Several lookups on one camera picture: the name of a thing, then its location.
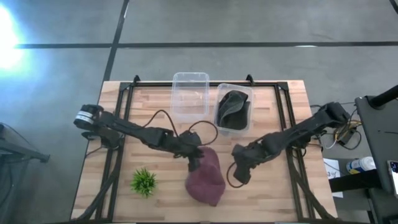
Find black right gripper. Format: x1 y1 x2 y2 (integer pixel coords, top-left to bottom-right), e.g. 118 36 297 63
231 141 268 185

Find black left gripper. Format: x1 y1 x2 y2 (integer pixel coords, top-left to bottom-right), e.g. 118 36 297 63
173 139 205 173

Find red corduroy baseball cap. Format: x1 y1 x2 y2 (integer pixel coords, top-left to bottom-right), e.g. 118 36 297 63
185 146 226 207

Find dark grey-green cap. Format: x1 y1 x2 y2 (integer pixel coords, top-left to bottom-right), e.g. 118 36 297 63
216 90 251 131

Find clear plastic bin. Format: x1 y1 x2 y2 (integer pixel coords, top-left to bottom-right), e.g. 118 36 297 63
213 83 254 136
170 72 210 116

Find small green artificial plant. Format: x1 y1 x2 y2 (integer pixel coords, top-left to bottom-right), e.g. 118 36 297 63
129 167 159 198

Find white paper sheet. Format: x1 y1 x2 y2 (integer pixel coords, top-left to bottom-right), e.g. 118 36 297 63
322 157 345 199

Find white and blue bottle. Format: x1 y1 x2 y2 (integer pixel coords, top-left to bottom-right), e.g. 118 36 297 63
346 156 376 175

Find grey side table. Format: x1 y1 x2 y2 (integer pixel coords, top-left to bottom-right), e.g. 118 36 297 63
354 93 398 200

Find smartphone with lit screen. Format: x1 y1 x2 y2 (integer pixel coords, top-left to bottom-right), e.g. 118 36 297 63
386 159 398 199

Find black pole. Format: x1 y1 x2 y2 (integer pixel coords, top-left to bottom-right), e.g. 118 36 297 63
368 84 398 109

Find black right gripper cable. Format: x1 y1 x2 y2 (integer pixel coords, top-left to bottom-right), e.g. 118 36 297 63
226 161 247 189

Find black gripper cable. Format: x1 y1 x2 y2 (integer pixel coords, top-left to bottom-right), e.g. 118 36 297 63
187 120 220 147
226 161 247 189

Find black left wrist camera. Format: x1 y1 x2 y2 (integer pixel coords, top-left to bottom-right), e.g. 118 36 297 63
179 130 201 142

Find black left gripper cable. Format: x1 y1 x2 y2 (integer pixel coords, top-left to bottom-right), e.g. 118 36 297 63
187 120 220 147

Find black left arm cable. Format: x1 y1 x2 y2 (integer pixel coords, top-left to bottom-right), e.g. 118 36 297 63
143 109 180 138

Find black metal rig frame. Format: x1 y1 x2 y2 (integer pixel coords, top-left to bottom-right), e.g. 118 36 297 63
70 73 338 223

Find tangled cables with power box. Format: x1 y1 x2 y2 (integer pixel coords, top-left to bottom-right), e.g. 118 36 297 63
317 119 363 151

